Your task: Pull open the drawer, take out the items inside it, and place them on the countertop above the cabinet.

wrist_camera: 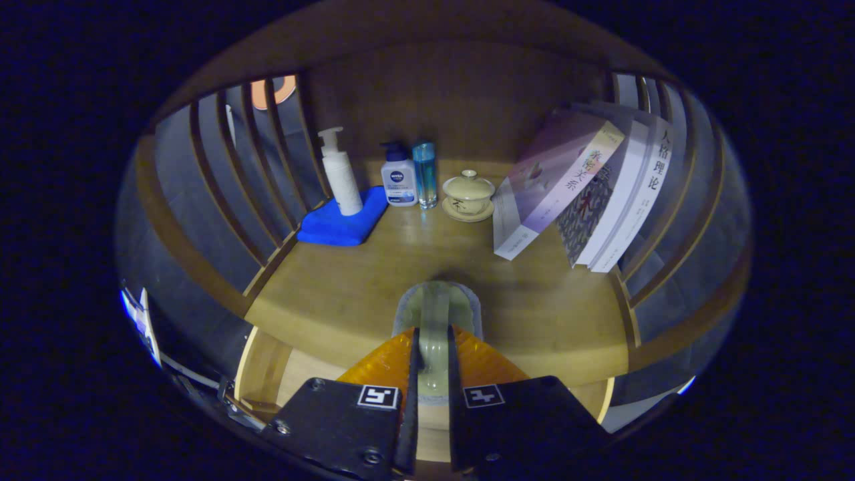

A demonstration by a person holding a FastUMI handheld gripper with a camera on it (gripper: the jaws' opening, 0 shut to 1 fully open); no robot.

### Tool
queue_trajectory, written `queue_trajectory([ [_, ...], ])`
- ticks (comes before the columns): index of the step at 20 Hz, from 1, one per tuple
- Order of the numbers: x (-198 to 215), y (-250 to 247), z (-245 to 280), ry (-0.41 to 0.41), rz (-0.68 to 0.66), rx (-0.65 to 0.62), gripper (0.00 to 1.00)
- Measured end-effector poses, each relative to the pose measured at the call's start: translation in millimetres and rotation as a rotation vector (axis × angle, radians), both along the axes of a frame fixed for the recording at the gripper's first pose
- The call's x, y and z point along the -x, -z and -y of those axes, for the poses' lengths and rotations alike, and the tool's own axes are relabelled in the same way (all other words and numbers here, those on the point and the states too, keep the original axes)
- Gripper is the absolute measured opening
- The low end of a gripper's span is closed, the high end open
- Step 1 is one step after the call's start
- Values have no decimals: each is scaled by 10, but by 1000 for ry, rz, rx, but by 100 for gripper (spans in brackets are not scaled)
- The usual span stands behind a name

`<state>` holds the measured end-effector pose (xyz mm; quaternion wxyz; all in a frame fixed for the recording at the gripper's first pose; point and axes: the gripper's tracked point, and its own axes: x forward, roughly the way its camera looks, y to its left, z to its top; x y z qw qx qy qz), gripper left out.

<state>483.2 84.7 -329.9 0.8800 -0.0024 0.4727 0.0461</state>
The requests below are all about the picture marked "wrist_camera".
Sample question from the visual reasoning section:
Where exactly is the blue folded cloth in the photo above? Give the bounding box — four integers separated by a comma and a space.
297, 186, 389, 247

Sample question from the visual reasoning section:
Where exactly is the white lotion bottle blue cap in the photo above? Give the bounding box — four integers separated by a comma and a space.
381, 142, 419, 207

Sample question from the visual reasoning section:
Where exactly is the purple white book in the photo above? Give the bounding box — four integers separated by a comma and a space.
493, 110, 627, 261

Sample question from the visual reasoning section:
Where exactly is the white book black lettering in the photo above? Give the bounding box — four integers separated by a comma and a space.
591, 114, 675, 273

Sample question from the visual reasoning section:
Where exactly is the white printed board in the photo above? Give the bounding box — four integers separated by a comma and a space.
120, 286, 162, 367

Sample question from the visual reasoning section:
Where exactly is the cream lidded tea bowl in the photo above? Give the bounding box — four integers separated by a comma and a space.
442, 170, 496, 223

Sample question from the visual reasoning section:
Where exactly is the wooden countertop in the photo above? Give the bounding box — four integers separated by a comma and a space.
244, 157, 632, 388

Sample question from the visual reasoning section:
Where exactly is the white pump bottle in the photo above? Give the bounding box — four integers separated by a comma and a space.
318, 127, 363, 216

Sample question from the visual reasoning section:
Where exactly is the teal blue bottle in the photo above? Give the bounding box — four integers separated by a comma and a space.
411, 140, 439, 210

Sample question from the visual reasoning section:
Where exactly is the green teapot with grey base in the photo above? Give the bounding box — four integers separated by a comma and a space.
391, 281, 484, 408

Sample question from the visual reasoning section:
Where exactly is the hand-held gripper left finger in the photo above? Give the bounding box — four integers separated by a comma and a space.
261, 325, 420, 479

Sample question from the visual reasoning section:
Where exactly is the plain white book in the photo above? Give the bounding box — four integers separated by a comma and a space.
574, 104, 652, 268

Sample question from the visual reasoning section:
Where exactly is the brown wooden cabinet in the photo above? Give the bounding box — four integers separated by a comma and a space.
117, 0, 752, 468

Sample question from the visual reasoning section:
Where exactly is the dark patterned book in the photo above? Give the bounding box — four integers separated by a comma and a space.
556, 167, 615, 268

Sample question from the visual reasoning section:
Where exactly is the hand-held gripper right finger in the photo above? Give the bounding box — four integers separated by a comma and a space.
448, 325, 612, 476

